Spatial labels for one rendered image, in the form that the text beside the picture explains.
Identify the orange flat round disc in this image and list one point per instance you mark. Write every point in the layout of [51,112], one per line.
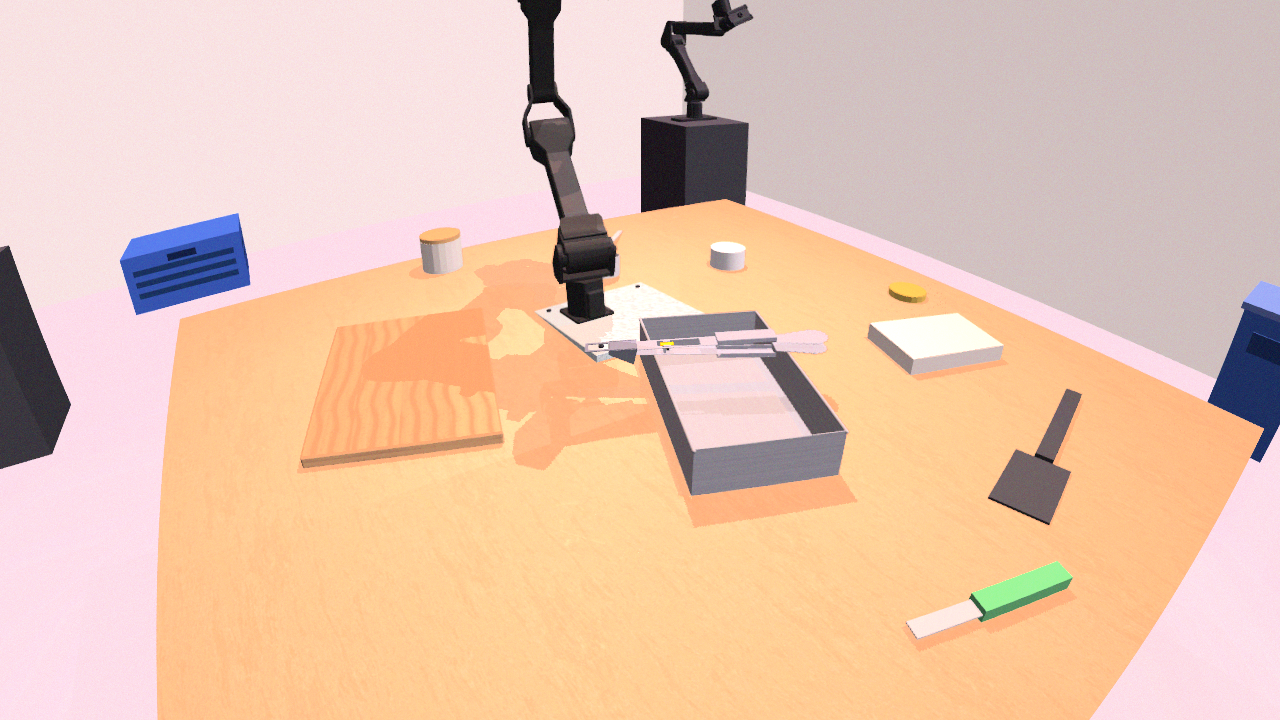
[907,292]

